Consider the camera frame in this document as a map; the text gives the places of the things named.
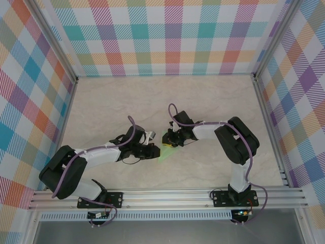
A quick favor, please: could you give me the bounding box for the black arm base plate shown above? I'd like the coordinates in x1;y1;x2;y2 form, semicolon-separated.
212;190;259;208
77;192;124;209

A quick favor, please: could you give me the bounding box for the long aluminium mounting rail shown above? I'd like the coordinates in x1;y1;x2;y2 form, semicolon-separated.
27;187;310;211

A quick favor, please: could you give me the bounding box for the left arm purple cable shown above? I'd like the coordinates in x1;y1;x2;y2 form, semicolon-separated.
52;115;138;228

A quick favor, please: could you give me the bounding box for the slotted grey cable duct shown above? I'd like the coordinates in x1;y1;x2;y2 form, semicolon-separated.
40;210;233;221

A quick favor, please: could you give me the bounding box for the light green paper sheet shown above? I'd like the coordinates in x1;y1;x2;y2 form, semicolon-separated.
157;131;184;163

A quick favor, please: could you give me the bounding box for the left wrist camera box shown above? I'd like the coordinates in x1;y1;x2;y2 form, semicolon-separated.
143;130;157;143

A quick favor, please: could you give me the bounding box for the aluminium table side rail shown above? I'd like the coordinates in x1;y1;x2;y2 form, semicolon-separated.
44;76;79;191
252;73;291;189

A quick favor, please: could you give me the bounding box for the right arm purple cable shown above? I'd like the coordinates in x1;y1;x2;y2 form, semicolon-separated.
168;103;269;226

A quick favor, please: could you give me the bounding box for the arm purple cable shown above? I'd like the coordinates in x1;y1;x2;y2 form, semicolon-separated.
168;103;269;226
52;115;138;228

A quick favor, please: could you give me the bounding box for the small black circuit board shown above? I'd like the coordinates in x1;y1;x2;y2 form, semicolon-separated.
87;211;112;220

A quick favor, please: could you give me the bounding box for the grey metal panel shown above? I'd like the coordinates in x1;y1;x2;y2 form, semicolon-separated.
32;220;305;244

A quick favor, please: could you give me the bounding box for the aluminium frame post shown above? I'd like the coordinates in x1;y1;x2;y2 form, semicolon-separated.
253;0;305;82
24;0;79;84

